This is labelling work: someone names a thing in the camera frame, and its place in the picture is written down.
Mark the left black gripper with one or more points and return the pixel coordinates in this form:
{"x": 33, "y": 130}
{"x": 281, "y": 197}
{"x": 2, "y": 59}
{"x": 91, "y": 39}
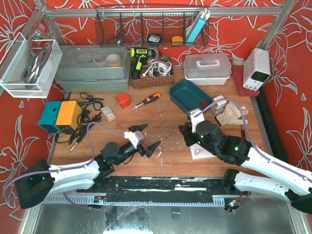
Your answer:
{"x": 141, "y": 145}

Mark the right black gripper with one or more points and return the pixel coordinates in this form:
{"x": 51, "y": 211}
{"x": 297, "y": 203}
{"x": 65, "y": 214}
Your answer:
{"x": 188, "y": 136}

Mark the orange black screwdriver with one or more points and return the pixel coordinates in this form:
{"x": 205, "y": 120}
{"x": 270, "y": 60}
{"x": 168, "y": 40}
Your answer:
{"x": 148, "y": 100}

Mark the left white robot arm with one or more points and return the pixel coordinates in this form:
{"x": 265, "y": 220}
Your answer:
{"x": 43, "y": 180}

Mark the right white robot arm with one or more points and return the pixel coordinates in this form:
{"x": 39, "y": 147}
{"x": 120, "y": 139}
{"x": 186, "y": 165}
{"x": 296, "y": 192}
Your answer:
{"x": 279, "y": 179}

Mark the red spring in tray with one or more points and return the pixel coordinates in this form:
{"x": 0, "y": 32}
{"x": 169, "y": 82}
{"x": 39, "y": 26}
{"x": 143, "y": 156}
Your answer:
{"x": 202, "y": 102}

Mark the white peg board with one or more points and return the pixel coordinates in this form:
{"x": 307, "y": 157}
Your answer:
{"x": 199, "y": 152}

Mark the beige work glove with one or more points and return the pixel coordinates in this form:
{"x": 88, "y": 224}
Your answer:
{"x": 231, "y": 115}

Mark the white cube adapter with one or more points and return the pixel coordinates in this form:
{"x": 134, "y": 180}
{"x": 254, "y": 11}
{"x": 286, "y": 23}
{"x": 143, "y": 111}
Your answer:
{"x": 220, "y": 102}

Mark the small red screwdriver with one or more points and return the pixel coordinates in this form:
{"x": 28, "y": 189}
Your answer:
{"x": 243, "y": 134}

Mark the small clear screw box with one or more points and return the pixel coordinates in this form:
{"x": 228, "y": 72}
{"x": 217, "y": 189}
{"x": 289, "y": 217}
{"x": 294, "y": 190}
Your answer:
{"x": 108, "y": 113}

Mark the teal plastic tray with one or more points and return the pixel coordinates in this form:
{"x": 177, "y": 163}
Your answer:
{"x": 188, "y": 96}

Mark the red cube adapter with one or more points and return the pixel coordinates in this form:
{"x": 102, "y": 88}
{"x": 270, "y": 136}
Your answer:
{"x": 123, "y": 100}

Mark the brown wicker basket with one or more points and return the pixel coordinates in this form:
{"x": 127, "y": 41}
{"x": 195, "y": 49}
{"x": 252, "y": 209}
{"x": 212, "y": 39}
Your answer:
{"x": 148, "y": 82}

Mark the white plastic lidded box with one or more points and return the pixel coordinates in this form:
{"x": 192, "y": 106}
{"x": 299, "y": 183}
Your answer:
{"x": 207, "y": 69}

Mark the soldering iron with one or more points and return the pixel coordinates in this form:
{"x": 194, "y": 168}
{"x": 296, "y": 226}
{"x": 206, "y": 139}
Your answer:
{"x": 76, "y": 143}

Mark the yellow soldering station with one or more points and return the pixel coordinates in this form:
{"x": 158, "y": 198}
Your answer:
{"x": 67, "y": 120}

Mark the white power supply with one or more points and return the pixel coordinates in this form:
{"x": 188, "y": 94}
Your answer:
{"x": 256, "y": 69}

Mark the green black drill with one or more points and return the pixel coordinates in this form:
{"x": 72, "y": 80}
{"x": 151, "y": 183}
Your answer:
{"x": 141, "y": 55}

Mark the grey plastic storage box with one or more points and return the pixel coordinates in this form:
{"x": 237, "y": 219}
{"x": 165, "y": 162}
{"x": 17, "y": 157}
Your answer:
{"x": 91, "y": 68}

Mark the teal device box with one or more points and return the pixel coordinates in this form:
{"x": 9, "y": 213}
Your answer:
{"x": 49, "y": 117}

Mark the yellow tape measure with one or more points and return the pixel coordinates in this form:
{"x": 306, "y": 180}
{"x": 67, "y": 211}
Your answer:
{"x": 177, "y": 41}

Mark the blue white case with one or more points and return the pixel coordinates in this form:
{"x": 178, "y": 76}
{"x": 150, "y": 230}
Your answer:
{"x": 193, "y": 30}

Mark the clear acrylic box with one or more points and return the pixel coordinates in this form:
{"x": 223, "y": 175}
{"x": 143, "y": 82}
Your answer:
{"x": 29, "y": 73}

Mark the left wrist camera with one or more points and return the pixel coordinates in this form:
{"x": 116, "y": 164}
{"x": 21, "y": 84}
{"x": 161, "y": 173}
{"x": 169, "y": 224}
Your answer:
{"x": 136, "y": 138}

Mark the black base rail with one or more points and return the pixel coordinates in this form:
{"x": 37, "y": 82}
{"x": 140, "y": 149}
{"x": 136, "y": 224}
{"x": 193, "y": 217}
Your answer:
{"x": 161, "y": 189}

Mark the black wire basket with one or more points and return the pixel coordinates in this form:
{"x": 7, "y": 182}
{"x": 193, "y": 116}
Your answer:
{"x": 131, "y": 24}

